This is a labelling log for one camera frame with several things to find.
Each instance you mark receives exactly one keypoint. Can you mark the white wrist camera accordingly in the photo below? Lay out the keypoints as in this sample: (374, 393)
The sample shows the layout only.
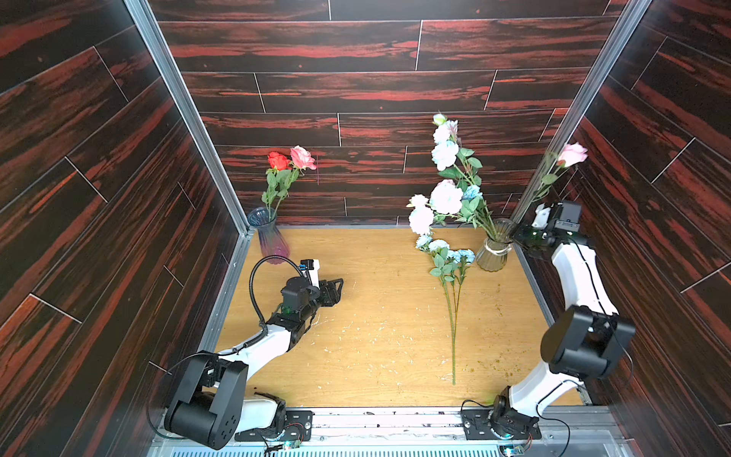
(542, 215)
(310, 269)

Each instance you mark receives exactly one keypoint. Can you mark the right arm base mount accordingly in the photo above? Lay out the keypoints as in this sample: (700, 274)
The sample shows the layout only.
(499, 421)

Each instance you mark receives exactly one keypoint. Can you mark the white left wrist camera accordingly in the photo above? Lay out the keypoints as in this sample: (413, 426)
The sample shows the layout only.
(310, 269)

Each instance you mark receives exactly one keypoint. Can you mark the white flower stem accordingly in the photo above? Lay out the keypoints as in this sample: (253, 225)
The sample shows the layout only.
(442, 257)

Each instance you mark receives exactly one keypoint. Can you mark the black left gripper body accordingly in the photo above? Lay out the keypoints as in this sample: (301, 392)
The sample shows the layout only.
(312, 304)

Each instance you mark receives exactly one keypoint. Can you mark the pink rose stem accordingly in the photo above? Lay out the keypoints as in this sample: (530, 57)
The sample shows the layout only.
(300, 159)

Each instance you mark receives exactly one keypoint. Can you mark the clear glass vase with ribbon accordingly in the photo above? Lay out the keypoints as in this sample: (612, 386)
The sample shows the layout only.
(493, 256)

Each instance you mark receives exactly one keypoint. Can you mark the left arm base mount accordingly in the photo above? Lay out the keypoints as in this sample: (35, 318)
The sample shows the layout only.
(267, 417)

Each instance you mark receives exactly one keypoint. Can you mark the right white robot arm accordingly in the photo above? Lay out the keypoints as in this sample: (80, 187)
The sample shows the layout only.
(589, 338)

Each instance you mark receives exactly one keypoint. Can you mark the blue purple glass vase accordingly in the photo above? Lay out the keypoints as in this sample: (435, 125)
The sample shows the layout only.
(271, 240)

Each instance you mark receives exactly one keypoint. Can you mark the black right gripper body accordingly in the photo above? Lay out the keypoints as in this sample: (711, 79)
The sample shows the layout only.
(529, 235)

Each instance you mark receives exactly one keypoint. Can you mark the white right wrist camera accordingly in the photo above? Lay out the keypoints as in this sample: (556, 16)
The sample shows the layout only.
(542, 215)

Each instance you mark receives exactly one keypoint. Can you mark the light blue flower bunch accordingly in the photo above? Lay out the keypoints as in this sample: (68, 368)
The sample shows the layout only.
(458, 196)

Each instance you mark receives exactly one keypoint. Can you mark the red rose stem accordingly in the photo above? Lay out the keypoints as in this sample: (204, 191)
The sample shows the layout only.
(277, 177)

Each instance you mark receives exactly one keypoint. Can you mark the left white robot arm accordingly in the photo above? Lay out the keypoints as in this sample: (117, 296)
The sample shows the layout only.
(209, 405)

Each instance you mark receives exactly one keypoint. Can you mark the pink rose in clear vase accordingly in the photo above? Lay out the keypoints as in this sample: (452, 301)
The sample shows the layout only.
(556, 166)

